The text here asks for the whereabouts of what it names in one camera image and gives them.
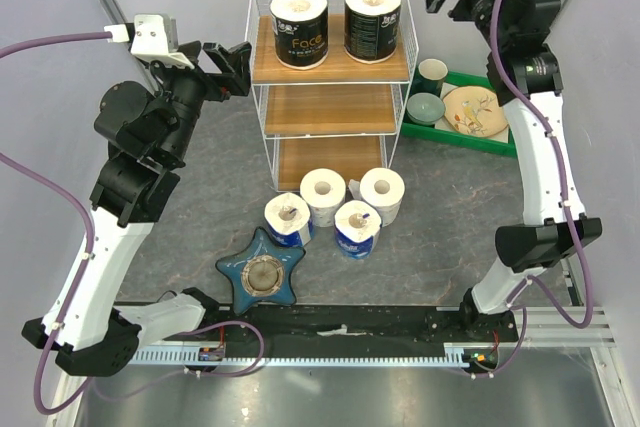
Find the blue star-shaped dish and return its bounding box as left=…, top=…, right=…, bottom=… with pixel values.
left=215, top=227, right=306, bottom=315

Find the white floral paper roll left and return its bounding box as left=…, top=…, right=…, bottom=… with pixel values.
left=300, top=168, right=346, bottom=228

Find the bird pattern ceramic plate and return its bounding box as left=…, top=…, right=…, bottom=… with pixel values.
left=441, top=85, right=512, bottom=137

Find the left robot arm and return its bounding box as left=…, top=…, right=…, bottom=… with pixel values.
left=22, top=41, right=252, bottom=377

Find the blue paper roll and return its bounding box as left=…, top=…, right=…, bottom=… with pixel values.
left=264, top=192, right=313, bottom=247
left=334, top=200, right=382, bottom=260

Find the white wire three-tier shelf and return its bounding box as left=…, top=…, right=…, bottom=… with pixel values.
left=245, top=0, right=419, bottom=191

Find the dark green cup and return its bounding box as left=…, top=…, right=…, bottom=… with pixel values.
left=418, top=58, right=448, bottom=97

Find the green plastic tray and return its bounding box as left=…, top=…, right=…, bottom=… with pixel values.
left=400, top=71, right=517, bottom=158

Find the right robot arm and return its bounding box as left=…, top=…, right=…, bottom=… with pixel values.
left=425, top=0, right=602, bottom=341

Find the green ceramic bowl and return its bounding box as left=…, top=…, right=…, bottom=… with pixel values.
left=406, top=93, right=445, bottom=126

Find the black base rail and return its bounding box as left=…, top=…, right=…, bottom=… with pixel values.
left=203, top=304, right=518, bottom=357

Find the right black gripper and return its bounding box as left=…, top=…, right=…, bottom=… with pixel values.
left=420, top=0, right=527, bottom=51

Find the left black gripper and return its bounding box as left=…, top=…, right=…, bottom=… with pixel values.
left=153, top=40, right=252, bottom=163

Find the white floral paper roll right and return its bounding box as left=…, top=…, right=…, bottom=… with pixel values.
left=360, top=168, right=405, bottom=227

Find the white floral paper roll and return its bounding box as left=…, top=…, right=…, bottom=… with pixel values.
left=300, top=168, right=346, bottom=228
left=360, top=168, right=405, bottom=227

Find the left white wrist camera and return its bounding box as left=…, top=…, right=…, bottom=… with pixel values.
left=103, top=14, right=195, bottom=70

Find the black paper roll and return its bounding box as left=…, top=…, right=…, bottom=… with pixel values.
left=269, top=0, right=329, bottom=70
left=344, top=0, right=402, bottom=64

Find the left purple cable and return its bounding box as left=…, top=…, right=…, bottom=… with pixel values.
left=0, top=30, right=266, bottom=417

